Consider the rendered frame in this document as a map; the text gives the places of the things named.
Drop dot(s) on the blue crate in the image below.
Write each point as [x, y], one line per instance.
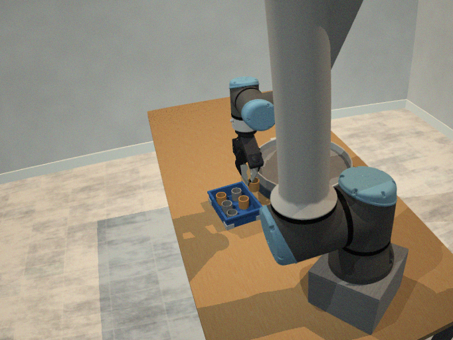
[244, 216]

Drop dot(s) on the bronze bushing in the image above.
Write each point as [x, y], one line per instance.
[221, 196]
[243, 202]
[254, 187]

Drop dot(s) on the grey metal bushing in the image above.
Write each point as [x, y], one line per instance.
[226, 205]
[231, 212]
[236, 193]

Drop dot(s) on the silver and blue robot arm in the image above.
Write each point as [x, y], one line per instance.
[307, 217]

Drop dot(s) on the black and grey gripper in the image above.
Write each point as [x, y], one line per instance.
[241, 158]

